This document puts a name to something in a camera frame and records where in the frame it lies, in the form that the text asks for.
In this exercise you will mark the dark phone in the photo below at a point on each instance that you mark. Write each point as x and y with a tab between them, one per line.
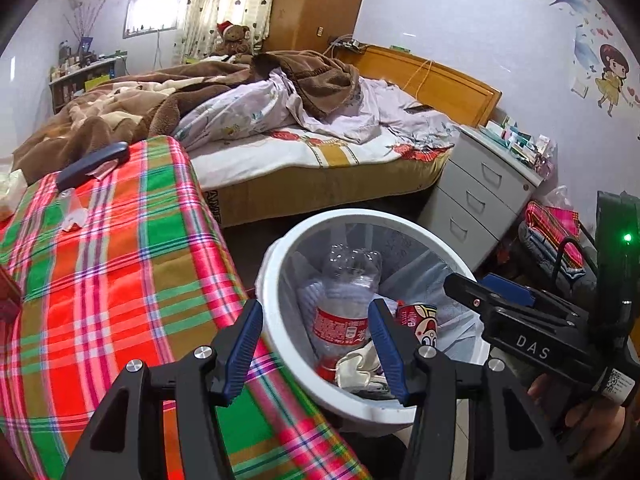
419	108

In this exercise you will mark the plaid cloth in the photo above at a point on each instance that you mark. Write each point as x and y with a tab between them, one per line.
125	285

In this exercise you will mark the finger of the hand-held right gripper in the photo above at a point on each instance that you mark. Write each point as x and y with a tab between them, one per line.
465	295
510	290

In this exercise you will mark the teddy bear with red hat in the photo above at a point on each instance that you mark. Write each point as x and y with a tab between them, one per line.
234	35

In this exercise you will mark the grey drawer nightstand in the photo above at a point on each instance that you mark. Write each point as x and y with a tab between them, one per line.
480	180

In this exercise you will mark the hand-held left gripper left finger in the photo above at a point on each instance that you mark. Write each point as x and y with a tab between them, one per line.
245	347

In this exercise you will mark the shelf with bottles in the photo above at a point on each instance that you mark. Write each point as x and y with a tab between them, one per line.
85	82

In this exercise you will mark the wooden headboard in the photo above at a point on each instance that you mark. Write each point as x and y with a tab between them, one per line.
450	82

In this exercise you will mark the clear bottle with red label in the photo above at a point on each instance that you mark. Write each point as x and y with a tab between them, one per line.
340	325

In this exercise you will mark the pile of small boxes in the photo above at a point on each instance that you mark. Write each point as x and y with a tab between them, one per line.
520	142

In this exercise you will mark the brown blanket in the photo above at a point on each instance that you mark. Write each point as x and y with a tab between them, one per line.
125	105

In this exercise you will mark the crumpled white tissue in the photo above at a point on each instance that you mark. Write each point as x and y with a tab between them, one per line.
355	365

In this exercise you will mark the tissue pack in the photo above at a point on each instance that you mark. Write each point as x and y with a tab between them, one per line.
11	195

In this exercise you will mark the pink drink carton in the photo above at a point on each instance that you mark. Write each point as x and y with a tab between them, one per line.
9	295

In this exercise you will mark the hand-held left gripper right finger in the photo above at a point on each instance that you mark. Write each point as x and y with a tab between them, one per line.
387	360

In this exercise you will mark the patterned curtain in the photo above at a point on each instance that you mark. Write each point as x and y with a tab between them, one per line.
225	5

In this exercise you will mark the white trash bin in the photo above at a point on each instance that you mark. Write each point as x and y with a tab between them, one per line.
267	285

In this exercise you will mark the tan mattress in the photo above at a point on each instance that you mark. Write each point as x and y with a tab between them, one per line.
310	195

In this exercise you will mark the person's right hand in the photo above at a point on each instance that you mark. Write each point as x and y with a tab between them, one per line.
595	417

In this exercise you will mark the pale floral quilt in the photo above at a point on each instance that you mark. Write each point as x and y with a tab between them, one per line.
350	120

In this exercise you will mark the small window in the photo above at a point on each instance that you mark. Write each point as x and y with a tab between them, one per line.
152	12

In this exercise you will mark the clear plastic bag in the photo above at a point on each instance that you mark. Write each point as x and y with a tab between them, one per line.
557	197

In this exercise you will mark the clear plastic wrapper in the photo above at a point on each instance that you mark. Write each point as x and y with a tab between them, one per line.
70	202

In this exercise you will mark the bin liner bag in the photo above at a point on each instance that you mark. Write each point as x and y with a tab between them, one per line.
425	260

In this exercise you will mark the wooden wardrobe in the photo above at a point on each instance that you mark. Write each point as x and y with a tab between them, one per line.
320	0

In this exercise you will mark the printed bed sheet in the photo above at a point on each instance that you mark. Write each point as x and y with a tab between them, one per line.
280	152

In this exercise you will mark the power strip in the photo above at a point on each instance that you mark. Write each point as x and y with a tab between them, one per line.
347	44

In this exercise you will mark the crumpled white paper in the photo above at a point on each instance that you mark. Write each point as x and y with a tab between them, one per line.
76	221

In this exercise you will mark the cartoon girl wall sticker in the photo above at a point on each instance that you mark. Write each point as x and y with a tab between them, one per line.
612	75

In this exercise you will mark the stack of folded cloths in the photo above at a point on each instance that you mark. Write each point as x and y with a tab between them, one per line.
555	230

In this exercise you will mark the dry branches in vase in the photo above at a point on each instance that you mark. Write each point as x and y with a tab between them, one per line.
85	17

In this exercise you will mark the red cartoon print can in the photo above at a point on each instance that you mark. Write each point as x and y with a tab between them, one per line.
420	322

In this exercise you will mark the pink paper slip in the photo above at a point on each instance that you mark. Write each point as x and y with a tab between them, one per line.
104	171

